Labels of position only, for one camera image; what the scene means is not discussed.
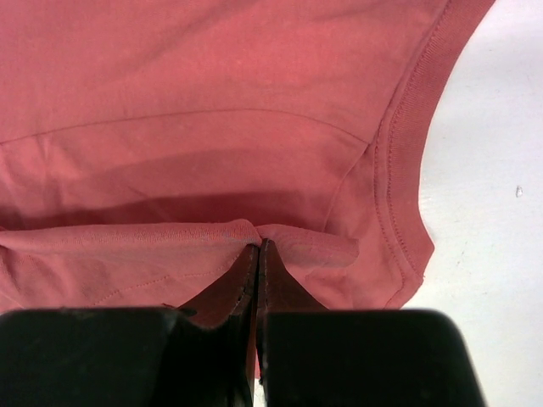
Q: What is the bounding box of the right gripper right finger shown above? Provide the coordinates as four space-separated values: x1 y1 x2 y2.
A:
256 239 327 382

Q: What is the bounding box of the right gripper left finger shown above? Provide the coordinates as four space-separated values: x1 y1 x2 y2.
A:
177 245 259 406

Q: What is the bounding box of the red t shirt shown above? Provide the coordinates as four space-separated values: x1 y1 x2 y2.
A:
1 1 491 311

